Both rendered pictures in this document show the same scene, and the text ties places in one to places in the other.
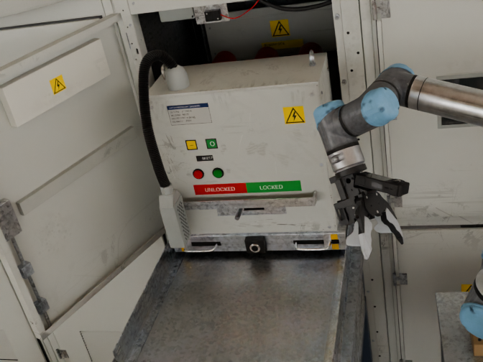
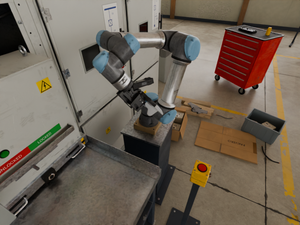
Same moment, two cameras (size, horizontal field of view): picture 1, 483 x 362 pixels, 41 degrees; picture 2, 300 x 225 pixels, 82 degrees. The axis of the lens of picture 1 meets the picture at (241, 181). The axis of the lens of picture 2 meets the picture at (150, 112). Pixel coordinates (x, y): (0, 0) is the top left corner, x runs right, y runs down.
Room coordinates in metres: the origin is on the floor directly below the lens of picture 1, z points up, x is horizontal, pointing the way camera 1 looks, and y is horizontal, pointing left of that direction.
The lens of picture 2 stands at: (1.04, 0.37, 1.67)
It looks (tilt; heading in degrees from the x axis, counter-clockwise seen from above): 39 degrees down; 279
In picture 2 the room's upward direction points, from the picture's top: straight up
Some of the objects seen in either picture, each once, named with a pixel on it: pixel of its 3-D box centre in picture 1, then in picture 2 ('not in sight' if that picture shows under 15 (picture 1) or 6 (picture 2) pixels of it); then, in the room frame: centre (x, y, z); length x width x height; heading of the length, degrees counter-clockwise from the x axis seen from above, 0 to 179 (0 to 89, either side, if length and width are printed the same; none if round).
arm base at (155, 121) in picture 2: not in sight; (148, 115); (1.21, -0.59, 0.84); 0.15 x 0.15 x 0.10
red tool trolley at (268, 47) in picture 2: not in sight; (243, 57); (-0.08, -2.72, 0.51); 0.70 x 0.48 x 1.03; 128
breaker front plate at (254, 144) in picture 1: (242, 169); (22, 139); (1.62, -0.01, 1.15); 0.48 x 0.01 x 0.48; 72
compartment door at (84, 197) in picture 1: (76, 172); not in sight; (1.69, 0.46, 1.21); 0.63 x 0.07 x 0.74; 140
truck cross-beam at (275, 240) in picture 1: (258, 238); (44, 172); (1.63, -0.01, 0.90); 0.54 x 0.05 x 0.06; 72
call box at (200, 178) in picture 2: not in sight; (200, 173); (0.86, -0.16, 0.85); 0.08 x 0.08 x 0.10; 72
